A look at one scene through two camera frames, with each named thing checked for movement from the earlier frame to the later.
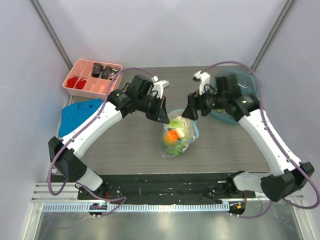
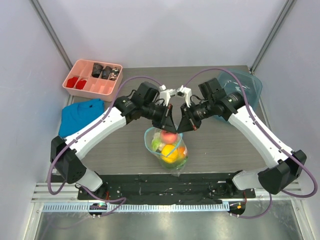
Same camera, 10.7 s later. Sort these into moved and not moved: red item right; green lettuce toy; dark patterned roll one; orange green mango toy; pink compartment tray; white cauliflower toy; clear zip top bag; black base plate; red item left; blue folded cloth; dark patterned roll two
Moved: orange green mango toy; clear zip top bag; white cauliflower toy; green lettuce toy
Not moved: pink compartment tray; dark patterned roll one; red item left; blue folded cloth; red item right; dark patterned roll two; black base plate
